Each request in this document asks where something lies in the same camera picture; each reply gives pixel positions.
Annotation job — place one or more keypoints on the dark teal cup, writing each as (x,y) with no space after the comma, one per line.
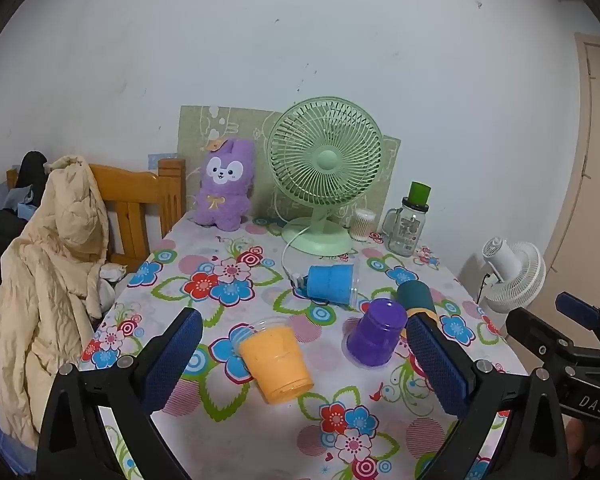
(415,298)

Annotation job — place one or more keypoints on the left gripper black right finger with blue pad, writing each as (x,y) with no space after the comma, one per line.
(533,443)

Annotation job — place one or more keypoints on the white floor fan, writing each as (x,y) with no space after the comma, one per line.
(518,274)

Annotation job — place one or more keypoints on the orange cup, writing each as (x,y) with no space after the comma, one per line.
(273,357)

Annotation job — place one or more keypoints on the green desk fan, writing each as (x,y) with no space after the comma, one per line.
(324,153)

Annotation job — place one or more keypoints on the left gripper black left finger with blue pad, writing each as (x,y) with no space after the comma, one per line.
(74,443)

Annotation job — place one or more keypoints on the cotton swab jar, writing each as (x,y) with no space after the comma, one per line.
(362,223)

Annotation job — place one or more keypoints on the wooden chair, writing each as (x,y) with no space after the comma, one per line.
(130,204)

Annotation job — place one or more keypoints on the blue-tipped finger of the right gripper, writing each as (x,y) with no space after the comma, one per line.
(580,312)

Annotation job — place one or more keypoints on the beige padded jacket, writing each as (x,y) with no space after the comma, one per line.
(49,294)

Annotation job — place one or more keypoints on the blue cup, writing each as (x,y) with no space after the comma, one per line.
(335,284)

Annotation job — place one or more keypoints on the purple cup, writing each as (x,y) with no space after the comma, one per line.
(372,340)

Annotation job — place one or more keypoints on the floral tablecloth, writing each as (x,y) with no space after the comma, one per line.
(355,423)

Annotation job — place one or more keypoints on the black clothing pile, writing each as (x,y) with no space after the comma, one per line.
(23,199)

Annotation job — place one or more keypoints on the glass mason jar mug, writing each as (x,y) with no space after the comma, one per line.
(403,226)

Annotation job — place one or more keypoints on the beige door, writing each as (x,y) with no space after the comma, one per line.
(573,255)

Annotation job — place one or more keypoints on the purple plush bunny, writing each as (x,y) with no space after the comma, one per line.
(226,180)

